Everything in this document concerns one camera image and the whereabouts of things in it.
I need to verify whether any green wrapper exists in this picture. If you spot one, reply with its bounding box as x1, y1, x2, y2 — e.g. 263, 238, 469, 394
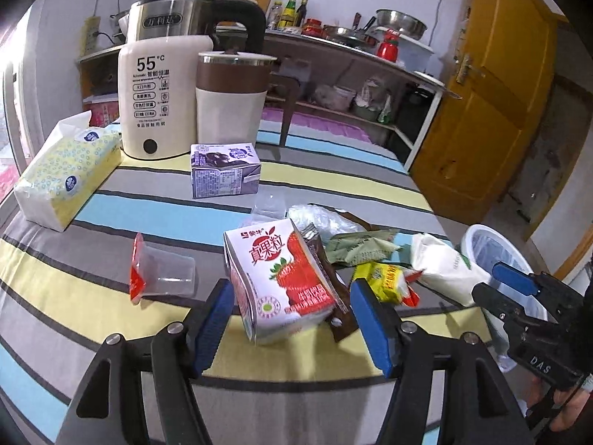
324, 228, 404, 267

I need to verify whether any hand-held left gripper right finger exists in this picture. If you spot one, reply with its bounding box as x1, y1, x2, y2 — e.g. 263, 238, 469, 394
349, 278, 536, 445

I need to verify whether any small clear plastic cup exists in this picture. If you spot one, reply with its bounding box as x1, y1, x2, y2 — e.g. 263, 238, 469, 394
250, 190, 285, 228

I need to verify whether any strawberry milk carton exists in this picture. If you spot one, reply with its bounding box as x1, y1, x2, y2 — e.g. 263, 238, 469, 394
223, 218, 338, 346

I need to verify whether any yellow wooden door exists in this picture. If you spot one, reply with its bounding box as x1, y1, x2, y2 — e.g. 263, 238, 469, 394
410, 0, 570, 228

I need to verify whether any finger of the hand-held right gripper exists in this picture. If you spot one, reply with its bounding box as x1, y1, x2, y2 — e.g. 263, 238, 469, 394
492, 261, 563, 304
471, 283, 533, 330

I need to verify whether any yellow snack wrapper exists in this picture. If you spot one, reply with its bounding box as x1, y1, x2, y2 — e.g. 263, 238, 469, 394
352, 262, 422, 309

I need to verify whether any cream electric kettle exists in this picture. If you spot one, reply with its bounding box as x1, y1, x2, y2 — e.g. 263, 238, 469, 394
117, 34, 215, 161

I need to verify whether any purple milk carton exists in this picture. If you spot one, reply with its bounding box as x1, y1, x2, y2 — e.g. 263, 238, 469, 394
190, 143, 261, 200

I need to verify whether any white plastic container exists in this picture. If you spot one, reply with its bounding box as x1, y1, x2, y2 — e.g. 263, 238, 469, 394
371, 28, 434, 70

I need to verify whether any clear plastic bag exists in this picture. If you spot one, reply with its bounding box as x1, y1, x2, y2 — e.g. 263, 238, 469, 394
287, 204, 367, 242

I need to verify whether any white packet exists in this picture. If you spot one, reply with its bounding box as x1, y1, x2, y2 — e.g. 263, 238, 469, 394
410, 232, 492, 307

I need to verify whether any green bottle yellow label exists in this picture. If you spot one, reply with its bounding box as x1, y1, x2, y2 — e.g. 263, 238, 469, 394
279, 0, 298, 29

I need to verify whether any brown white soy milk maker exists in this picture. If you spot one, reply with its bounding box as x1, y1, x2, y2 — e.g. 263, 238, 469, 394
195, 51, 279, 158

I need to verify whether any white plastic bucket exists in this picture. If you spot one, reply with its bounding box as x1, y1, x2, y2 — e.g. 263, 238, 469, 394
334, 86, 357, 112

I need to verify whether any yellow tissue pack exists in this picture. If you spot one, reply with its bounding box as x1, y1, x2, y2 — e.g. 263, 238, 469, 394
13, 111, 123, 233

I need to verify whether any brown wrapper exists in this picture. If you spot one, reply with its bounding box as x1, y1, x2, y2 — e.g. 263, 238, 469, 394
301, 222, 362, 344
338, 211, 374, 233

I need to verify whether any red plastic bottle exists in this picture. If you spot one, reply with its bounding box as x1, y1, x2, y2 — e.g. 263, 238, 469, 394
376, 32, 400, 62

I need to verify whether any storage box with pink lid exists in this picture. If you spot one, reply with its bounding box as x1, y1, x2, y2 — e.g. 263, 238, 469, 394
259, 106, 371, 144

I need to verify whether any yellow power strip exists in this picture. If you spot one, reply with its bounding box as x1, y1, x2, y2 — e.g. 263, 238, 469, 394
83, 15, 101, 54

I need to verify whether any large steel bowl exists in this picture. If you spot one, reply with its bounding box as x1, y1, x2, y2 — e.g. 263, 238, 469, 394
375, 8, 428, 40

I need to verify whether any brass door handle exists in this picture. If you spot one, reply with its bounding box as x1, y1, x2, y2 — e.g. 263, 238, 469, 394
456, 53, 485, 84

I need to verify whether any dark wooden chair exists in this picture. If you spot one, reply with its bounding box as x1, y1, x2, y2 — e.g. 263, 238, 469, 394
264, 74, 304, 146

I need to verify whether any white round trash bin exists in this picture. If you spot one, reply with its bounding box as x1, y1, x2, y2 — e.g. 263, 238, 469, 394
460, 224, 557, 372

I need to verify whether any white kitchen shelf unit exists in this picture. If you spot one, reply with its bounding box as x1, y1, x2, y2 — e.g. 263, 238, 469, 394
76, 28, 464, 172

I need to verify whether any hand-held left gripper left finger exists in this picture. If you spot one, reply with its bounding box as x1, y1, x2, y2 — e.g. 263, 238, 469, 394
56, 278, 237, 445

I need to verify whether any person's right hand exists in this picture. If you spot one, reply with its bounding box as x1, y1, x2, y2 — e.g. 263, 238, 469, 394
547, 375, 593, 432

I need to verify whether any clear jelly cup red lid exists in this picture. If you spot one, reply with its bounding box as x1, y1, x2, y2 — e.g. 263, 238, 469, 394
129, 233, 198, 306

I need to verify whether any shallow steel pan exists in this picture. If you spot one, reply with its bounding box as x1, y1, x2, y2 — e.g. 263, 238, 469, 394
324, 25, 371, 47

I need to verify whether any stainless steel kettle black handle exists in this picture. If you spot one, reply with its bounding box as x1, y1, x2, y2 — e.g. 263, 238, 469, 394
126, 0, 267, 56

